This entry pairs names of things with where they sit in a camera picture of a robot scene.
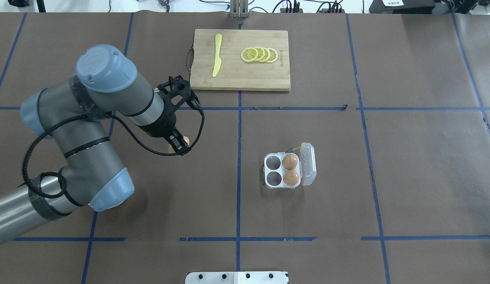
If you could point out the lemon slices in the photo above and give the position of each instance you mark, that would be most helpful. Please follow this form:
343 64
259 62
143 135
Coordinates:
259 54

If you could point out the brown egg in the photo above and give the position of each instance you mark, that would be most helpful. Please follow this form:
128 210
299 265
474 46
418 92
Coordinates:
291 178
171 149
290 161

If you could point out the aluminium frame post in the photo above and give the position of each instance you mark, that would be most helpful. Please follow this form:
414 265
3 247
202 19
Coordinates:
239 9

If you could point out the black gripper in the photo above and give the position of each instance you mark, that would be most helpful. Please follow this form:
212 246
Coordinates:
159 127

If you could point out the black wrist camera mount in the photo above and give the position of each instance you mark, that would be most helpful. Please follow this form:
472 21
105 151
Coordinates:
177 91

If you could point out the wooden cutting board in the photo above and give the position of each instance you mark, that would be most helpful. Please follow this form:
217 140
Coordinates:
236 75

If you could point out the clear plastic egg box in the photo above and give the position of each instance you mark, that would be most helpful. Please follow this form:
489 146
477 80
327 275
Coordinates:
306 168

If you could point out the yellow plastic knife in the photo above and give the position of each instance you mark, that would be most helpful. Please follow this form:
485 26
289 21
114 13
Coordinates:
217 58

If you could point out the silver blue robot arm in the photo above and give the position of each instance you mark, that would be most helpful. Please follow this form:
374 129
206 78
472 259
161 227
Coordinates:
71 113

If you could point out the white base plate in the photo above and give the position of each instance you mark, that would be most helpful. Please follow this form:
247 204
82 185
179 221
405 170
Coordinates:
238 277

